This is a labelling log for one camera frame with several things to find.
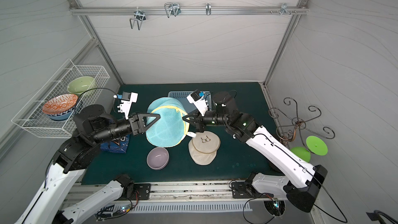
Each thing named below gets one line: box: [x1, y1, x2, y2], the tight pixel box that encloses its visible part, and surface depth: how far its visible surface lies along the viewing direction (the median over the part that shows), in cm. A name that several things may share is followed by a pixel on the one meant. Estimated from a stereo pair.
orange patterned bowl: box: [42, 93, 79, 115], surface depth 64 cm
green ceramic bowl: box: [66, 76, 95, 95], surface depth 73 cm
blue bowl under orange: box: [46, 105, 76, 121], surface depth 58 cm
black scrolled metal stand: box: [268, 96, 336, 153], surface depth 65 cm
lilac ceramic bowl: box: [146, 147, 170, 171], surface depth 83 cm
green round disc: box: [305, 135, 329, 157], surface depth 57 cm
